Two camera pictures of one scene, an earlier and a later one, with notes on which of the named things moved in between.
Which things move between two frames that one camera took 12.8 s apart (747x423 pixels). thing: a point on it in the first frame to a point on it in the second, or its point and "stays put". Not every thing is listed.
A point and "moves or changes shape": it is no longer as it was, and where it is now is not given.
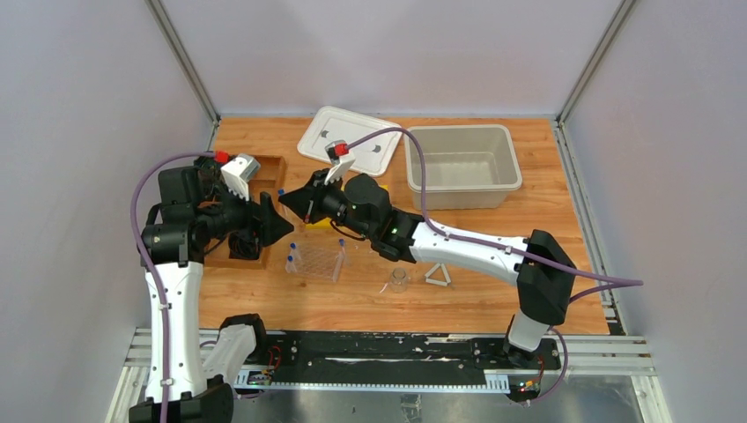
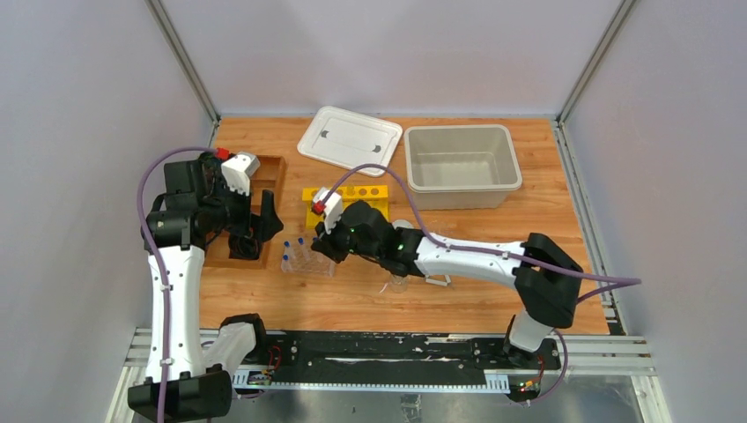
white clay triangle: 438,282 stays put
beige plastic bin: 468,166 stays put
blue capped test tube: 293,246 moves or changes shape
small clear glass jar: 399,279 stays put
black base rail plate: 395,352 stays put
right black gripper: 306,202 to 327,243
